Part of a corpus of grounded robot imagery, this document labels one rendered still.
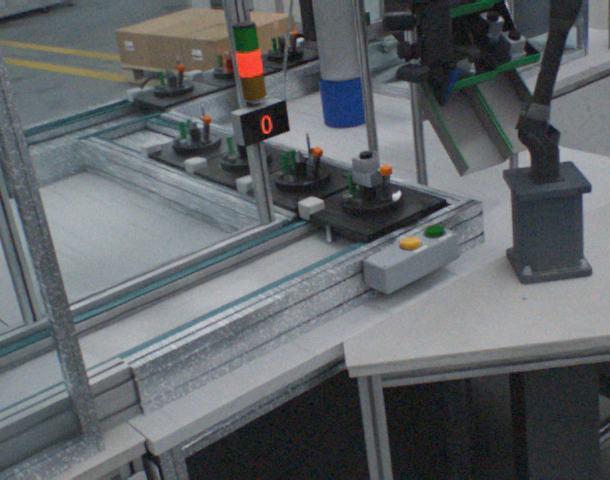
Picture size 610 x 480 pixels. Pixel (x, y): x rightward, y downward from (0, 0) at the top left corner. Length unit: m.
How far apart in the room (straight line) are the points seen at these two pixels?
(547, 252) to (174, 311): 0.77
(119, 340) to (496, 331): 0.72
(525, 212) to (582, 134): 1.58
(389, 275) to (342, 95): 1.23
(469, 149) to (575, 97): 1.22
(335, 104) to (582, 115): 0.93
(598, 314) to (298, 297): 0.57
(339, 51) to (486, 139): 0.85
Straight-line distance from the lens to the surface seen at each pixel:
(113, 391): 1.74
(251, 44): 2.03
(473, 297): 2.00
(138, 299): 2.00
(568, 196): 1.98
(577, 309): 1.94
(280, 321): 1.87
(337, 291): 1.94
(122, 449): 1.71
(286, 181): 2.33
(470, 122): 2.34
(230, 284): 2.04
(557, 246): 2.02
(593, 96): 3.56
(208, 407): 1.75
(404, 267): 1.95
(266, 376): 1.81
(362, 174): 2.15
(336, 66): 3.05
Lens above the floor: 1.81
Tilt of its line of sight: 24 degrees down
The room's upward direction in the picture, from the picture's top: 8 degrees counter-clockwise
